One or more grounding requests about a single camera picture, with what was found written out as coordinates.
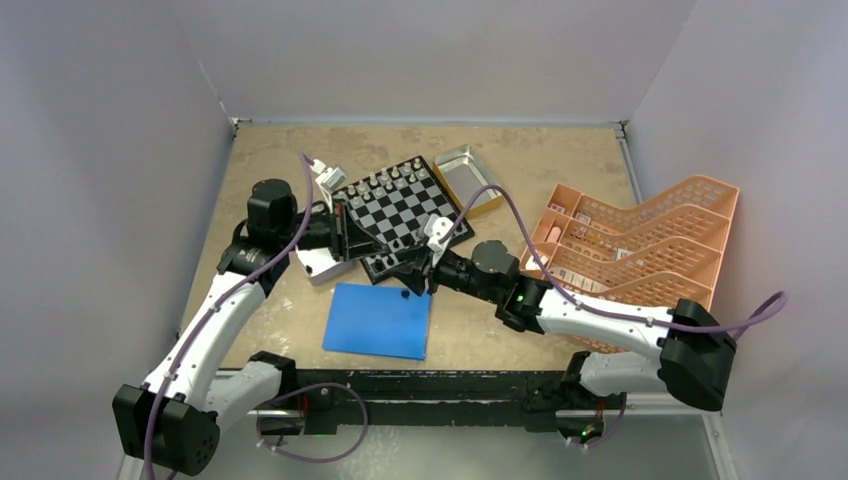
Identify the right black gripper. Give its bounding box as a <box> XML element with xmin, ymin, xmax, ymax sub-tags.
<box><xmin>388</xmin><ymin>242</ymin><xmax>501</xmax><ymax>304</ymax></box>

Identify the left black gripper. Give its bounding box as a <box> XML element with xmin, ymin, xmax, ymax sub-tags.
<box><xmin>277</xmin><ymin>198</ymin><xmax>387</xmax><ymax>262</ymax></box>

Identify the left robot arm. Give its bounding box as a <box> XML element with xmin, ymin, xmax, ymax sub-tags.
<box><xmin>112</xmin><ymin>179</ymin><xmax>386</xmax><ymax>479</ymax></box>

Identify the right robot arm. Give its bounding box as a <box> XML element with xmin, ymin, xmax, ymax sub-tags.
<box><xmin>388</xmin><ymin>240</ymin><xmax>737</xmax><ymax>412</ymax></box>

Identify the white chess piece row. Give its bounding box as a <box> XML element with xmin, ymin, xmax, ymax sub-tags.
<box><xmin>331</xmin><ymin>157</ymin><xmax>433</xmax><ymax>210</ymax></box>

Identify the blue folder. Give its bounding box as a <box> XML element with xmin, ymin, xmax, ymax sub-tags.
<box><xmin>322</xmin><ymin>283</ymin><xmax>432</xmax><ymax>361</ymax></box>

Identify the black and silver chessboard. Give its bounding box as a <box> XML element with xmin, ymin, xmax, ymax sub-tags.
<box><xmin>350</xmin><ymin>156</ymin><xmax>461</xmax><ymax>284</ymax></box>

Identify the gold rectangular metal tin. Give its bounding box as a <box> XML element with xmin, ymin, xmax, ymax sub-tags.
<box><xmin>433</xmin><ymin>144</ymin><xmax>504</xmax><ymax>219</ymax></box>

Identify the pink eraser in organizer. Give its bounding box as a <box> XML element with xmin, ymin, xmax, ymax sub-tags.
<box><xmin>545</xmin><ymin>226</ymin><xmax>562</xmax><ymax>243</ymax></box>

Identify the orange plastic tiered organizer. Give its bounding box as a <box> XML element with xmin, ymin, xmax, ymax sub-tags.
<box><xmin>519</xmin><ymin>174</ymin><xmax>741</xmax><ymax>352</ymax></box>

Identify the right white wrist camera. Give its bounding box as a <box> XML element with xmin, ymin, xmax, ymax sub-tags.
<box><xmin>423</xmin><ymin>214</ymin><xmax>454</xmax><ymax>267</ymax></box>

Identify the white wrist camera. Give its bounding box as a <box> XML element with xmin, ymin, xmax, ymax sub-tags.
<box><xmin>423</xmin><ymin>214</ymin><xmax>454</xmax><ymax>267</ymax></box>
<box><xmin>311</xmin><ymin>159</ymin><xmax>348</xmax><ymax>205</ymax></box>

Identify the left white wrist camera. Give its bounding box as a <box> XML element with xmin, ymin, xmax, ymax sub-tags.
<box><xmin>311</xmin><ymin>159</ymin><xmax>348</xmax><ymax>205</ymax></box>

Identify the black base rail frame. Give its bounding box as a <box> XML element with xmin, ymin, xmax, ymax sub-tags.
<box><xmin>248</xmin><ymin>367</ymin><xmax>627</xmax><ymax>439</ymax></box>

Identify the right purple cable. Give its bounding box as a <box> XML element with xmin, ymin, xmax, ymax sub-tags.
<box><xmin>442</xmin><ymin>184</ymin><xmax>790</xmax><ymax>452</ymax></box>

